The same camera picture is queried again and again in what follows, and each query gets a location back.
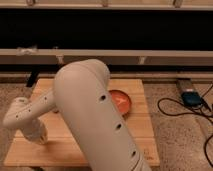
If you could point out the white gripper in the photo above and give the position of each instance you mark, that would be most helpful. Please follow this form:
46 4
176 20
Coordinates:
35 132

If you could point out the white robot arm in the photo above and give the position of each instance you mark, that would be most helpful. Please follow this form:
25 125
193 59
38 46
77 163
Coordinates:
79 92

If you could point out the wooden table board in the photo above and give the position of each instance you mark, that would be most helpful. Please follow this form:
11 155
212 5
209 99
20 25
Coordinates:
62 150

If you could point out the orange round plate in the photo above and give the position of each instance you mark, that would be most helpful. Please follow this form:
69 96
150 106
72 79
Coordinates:
121 100

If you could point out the blue power adapter box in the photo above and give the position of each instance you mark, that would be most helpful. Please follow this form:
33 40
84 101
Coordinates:
191 99

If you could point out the wooden horizontal rail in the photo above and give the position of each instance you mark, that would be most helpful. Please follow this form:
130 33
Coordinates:
114 57

